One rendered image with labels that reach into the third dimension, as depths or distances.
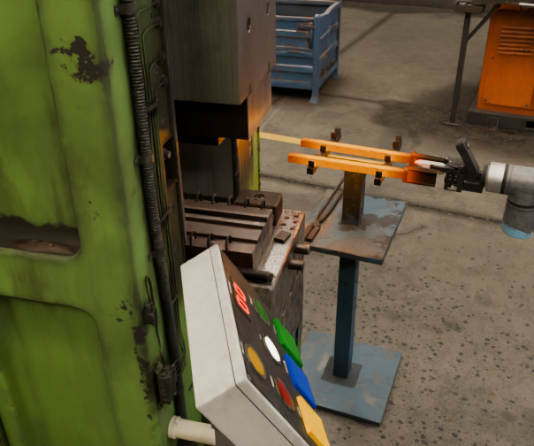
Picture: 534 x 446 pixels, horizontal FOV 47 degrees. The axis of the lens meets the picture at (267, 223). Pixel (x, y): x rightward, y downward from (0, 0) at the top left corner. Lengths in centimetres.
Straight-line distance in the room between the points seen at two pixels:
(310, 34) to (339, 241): 338
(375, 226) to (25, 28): 133
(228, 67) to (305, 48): 404
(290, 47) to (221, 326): 448
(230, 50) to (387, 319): 186
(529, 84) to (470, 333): 258
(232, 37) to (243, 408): 68
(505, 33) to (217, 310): 418
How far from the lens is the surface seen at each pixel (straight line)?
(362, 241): 201
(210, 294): 100
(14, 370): 162
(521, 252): 348
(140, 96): 110
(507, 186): 191
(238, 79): 123
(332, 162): 188
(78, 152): 111
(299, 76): 534
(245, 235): 151
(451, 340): 280
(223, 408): 86
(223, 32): 121
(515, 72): 498
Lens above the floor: 179
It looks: 31 degrees down
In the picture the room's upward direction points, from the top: 1 degrees counter-clockwise
